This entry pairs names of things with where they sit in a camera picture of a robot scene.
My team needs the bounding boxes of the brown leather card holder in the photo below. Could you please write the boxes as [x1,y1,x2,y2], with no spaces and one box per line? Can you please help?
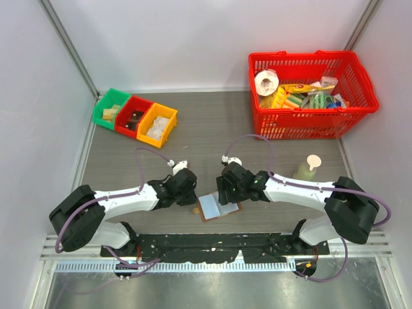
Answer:
[192,191,242,222]

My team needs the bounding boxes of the silver white card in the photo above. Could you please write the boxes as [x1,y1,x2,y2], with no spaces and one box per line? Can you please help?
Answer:
[146,127,164,140]

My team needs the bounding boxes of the gold card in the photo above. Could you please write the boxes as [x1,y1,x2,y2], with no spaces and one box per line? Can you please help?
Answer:
[102,109,117,122]

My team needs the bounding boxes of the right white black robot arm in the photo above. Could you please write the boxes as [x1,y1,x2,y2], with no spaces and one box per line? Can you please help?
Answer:
[216,162,379,254]

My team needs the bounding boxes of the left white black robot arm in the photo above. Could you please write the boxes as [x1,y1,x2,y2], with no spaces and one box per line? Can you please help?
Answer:
[49,167,197,256]

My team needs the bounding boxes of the silver card in yellow bin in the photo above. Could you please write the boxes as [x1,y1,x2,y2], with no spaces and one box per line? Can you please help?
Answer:
[153,117,170,125]

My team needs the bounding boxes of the black cards in red bin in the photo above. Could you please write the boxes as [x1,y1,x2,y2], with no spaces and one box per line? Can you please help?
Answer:
[124,110,144,131]

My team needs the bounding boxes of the gold cards in green bin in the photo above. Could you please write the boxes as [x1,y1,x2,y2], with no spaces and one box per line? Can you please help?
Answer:
[101,104,120,122]

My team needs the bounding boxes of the green bottle white cap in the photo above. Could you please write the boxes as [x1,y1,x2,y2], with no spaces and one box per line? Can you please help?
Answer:
[292,154,322,181]

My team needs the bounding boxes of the yellow plastic bin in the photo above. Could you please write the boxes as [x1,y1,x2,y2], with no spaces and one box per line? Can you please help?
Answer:
[136,103,178,149]

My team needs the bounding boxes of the red plastic bin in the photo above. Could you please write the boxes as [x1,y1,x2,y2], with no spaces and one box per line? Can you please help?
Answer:
[115,95,153,139]

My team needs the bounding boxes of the yellow snack packets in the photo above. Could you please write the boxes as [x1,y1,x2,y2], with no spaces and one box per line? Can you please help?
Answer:
[259,84,312,109]

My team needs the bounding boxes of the white tape roll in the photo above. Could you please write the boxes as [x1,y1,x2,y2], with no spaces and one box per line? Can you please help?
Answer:
[254,69,279,97]

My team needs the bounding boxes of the green plastic bin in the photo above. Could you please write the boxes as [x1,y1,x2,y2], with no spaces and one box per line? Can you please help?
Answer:
[92,88,131,131]

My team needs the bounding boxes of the red shopping basket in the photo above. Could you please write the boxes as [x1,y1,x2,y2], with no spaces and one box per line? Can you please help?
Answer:
[248,50,379,140]

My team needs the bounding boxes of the green white package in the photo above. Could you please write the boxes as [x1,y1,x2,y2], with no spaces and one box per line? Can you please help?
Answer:
[301,91,335,109]

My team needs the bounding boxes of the blue white package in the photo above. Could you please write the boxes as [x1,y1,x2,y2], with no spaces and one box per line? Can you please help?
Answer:
[325,93,349,109]

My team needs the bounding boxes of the white pink box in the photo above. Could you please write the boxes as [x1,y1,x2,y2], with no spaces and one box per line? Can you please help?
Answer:
[311,76,339,91]

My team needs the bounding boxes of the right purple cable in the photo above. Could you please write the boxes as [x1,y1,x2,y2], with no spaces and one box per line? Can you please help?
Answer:
[225,135,393,281]

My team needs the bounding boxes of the purple cable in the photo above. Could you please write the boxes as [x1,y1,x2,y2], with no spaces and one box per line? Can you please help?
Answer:
[225,135,393,281]
[55,148,174,288]

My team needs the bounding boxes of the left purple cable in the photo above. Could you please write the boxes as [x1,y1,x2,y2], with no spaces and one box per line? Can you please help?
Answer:
[55,148,174,288]

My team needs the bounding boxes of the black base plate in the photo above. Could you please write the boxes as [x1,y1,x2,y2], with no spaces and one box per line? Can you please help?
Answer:
[111,232,330,264]

